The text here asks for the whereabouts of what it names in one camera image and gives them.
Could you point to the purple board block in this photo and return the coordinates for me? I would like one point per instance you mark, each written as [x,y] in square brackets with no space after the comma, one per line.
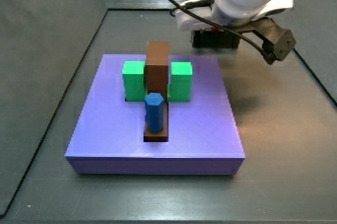
[107,143]

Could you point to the black angled holder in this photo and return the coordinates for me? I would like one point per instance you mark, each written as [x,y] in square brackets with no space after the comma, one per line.
[213,39]

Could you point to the brown L-shaped block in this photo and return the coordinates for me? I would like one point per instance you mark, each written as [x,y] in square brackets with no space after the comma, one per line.
[156,82]

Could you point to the right green block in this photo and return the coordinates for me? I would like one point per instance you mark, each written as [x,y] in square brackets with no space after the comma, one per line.
[180,82]

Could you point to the green block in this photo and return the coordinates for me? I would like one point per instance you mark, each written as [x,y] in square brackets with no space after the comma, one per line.
[180,82]
[134,77]

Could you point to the left green block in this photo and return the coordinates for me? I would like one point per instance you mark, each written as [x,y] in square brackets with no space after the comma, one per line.
[134,77]

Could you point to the blue hexagonal peg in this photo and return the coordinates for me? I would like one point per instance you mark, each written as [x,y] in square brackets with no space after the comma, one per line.
[155,112]

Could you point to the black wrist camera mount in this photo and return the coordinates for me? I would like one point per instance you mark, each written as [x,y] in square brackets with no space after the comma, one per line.
[277,39]

